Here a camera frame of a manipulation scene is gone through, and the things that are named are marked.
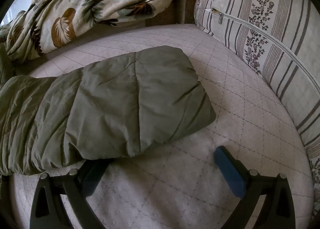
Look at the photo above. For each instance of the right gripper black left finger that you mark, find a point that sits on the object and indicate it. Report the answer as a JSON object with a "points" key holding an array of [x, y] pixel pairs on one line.
{"points": [[48, 210]]}

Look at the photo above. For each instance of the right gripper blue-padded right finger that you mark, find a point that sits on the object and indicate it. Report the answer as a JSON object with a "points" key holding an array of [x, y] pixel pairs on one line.
{"points": [[278, 209]]}

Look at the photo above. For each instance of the olive green puffer jacket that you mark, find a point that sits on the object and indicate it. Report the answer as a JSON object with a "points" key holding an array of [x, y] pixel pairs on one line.
{"points": [[109, 109]]}

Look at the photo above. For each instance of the quilted beige mattress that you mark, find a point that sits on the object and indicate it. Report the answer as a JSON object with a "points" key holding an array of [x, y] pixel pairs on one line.
{"points": [[178, 185]]}

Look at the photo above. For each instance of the striped floral pillow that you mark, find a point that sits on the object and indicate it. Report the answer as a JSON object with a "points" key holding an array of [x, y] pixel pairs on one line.
{"points": [[279, 40]]}

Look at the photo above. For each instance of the leaf print blanket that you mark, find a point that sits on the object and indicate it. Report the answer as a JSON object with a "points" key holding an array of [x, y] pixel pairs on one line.
{"points": [[51, 24]]}

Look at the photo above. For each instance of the brown wooden headboard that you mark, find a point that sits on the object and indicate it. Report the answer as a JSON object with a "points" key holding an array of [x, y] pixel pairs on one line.
{"points": [[179, 12]]}

